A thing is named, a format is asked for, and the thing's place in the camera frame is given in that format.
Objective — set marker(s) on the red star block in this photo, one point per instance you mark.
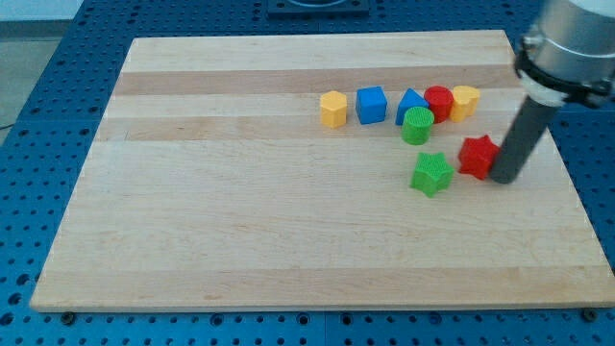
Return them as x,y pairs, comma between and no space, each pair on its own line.
476,156

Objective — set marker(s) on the blue triangle block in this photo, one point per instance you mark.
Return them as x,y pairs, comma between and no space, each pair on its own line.
410,99

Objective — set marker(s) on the green star block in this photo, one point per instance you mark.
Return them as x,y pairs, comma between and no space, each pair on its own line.
432,173

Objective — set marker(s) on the red cylinder block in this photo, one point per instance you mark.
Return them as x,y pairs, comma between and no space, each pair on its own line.
440,100

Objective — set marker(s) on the green cylinder block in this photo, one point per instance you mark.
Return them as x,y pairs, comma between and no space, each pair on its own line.
416,127

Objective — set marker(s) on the yellow hexagon block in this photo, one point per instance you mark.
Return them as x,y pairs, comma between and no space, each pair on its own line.
333,109

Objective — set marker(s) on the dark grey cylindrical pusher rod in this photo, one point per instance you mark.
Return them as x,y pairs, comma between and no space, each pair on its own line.
529,124

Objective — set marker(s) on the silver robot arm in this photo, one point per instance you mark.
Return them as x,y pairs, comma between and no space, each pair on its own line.
566,56

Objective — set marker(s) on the blue cube block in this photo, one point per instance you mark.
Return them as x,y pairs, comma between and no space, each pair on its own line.
371,105

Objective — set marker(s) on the light wooden board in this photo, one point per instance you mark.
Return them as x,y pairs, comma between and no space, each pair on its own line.
212,185

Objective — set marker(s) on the yellow heart block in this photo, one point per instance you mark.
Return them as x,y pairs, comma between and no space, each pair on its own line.
465,102

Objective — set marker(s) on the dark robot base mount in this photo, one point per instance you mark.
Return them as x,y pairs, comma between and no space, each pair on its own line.
287,8

